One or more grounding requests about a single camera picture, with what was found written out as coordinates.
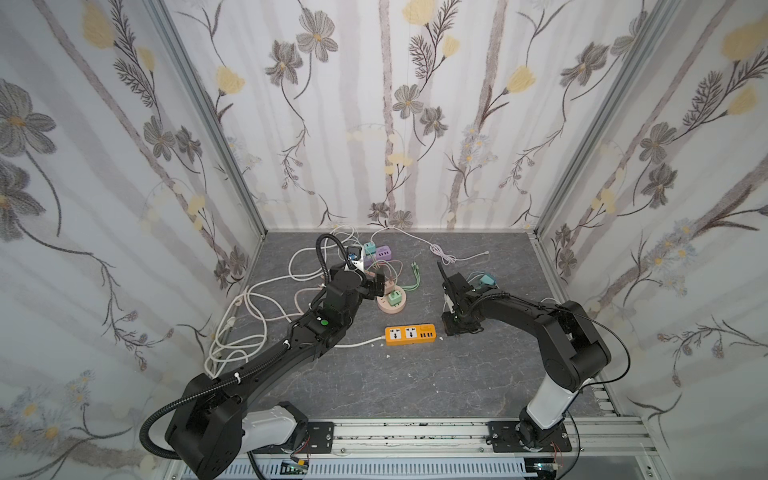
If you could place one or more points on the aluminium front rail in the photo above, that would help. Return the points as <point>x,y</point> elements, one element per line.
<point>466,437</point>

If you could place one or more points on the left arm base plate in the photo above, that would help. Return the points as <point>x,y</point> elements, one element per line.
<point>318,438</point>

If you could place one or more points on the purple power strip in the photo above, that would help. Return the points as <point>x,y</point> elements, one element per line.
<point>382,253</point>

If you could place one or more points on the pink round power socket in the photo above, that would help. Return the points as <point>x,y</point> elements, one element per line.
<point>386,308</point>

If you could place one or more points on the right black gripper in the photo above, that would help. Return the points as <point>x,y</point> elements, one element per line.
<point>453,303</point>

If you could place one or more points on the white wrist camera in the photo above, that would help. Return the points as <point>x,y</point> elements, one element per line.
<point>355,261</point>
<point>449,299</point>

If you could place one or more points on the orange power strip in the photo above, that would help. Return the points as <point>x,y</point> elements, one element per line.
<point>410,334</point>

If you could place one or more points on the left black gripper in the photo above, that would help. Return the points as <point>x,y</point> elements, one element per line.
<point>374,284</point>

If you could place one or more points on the white vented cable duct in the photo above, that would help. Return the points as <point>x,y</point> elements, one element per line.
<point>397,468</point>

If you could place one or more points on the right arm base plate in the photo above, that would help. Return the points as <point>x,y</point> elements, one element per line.
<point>514,436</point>

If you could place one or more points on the green charger cube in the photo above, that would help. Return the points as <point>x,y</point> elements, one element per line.
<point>395,298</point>

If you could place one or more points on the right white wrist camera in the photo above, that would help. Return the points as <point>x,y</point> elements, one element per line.
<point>449,299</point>

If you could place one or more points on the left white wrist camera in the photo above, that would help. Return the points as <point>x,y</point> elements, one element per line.
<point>355,261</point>

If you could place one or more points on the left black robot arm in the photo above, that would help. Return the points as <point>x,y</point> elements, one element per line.
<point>206,427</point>

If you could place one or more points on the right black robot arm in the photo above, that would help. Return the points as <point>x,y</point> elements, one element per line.
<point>572,351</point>

